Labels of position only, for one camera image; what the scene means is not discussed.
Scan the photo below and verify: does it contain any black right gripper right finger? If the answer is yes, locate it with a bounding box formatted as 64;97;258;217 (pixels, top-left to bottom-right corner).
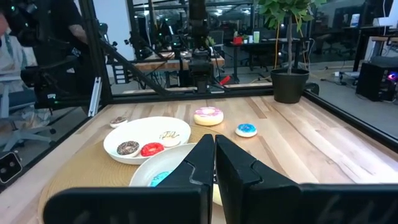
215;134;398;224

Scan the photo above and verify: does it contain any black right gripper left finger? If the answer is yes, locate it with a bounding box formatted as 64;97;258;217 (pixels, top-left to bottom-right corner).
42;134;216;224

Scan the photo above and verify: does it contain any large blue iced donut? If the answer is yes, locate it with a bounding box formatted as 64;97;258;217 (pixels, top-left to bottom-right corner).
148;170;174;188

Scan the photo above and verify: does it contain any small white sprinkled donut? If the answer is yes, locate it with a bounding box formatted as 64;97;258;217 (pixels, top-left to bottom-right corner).
159;130;182;148

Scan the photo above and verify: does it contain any small red iced donut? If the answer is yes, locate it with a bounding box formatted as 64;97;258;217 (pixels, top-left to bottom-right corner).
140;142;165;157

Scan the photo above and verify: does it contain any small blue iced donut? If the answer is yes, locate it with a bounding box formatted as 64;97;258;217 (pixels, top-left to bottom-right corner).
234;123;258;138

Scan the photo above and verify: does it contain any small chocolate sprinkled donut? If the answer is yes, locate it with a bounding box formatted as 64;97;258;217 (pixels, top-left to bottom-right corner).
116;140;141;158

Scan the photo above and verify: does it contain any large pink iced donut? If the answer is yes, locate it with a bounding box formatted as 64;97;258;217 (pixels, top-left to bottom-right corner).
193;106;224;127

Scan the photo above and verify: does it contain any beige round plate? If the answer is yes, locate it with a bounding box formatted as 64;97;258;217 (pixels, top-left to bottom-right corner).
129;142;224;207

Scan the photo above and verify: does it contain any white round plate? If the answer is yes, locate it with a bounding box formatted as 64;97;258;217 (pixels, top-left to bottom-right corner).
103;116;192;166

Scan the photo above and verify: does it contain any small brown striped donut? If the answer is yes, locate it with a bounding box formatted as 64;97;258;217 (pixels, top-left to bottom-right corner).
109;116;129;129

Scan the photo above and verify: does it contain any woven straw placemat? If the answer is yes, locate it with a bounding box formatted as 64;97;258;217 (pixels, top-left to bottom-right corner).
37;124;224;224

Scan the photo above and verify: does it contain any potted green tree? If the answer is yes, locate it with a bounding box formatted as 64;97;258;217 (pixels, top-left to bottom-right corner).
253;0;327;104

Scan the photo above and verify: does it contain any wooden workbench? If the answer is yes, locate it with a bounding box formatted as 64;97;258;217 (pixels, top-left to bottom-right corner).
133;51;225;72

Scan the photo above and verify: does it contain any silver aluminium bar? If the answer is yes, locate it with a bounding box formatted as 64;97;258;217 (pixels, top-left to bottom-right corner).
88;77;103;118

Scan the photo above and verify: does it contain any black office desk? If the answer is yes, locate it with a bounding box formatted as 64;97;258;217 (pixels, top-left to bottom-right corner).
231;37;312;82

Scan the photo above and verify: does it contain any white power strip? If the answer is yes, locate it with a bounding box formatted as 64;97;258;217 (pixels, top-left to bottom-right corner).
334;71;360;78

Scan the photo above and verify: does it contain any computer tower pink light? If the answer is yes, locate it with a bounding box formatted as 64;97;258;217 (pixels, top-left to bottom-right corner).
356;57;398;102

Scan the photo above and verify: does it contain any grey office chair blue seat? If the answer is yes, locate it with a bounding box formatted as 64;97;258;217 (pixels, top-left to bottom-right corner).
0;90;57;153

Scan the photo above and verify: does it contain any person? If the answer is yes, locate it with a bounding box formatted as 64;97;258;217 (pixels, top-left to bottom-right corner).
0;12;37;78
49;0;91;44

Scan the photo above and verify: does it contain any black aluminium table frame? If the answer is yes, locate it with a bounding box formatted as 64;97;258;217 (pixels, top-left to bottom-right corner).
0;0;398;192

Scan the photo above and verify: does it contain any black curved bracket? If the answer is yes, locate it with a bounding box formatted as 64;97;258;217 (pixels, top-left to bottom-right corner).
304;82;320;96

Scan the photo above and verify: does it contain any small black camera box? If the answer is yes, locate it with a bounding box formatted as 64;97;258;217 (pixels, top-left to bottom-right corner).
0;151;23;184

